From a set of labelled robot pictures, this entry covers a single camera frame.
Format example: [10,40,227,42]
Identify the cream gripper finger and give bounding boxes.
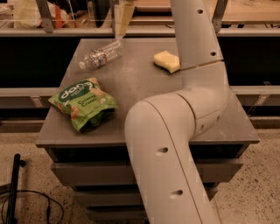
[114,2,135,39]

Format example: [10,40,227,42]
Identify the clear plastic water bottle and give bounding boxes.
[79,40,123,70]

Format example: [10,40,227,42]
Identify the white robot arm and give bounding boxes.
[124,0,230,224]

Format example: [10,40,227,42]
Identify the yellow sponge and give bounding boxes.
[153,51,180,74]

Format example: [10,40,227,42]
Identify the green snack bag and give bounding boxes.
[49,77,118,132]

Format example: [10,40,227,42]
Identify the grey drawer cabinet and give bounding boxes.
[37,38,258,224]

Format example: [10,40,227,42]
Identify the top cabinet drawer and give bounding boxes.
[51,158,243,186]

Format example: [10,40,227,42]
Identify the cabinet drawer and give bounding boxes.
[86,206,146,221]
[73,186,219,207]
[51,158,243,186]

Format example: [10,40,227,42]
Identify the middle cabinet drawer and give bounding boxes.
[73,186,219,207]

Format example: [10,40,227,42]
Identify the bottom cabinet drawer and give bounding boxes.
[86,206,146,221]

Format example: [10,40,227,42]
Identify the black stand pole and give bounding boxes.
[5,153,25,224]

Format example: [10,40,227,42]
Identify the metal railing frame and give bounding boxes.
[0,0,280,38]

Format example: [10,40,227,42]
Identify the black floor cable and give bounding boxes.
[0,189,65,224]

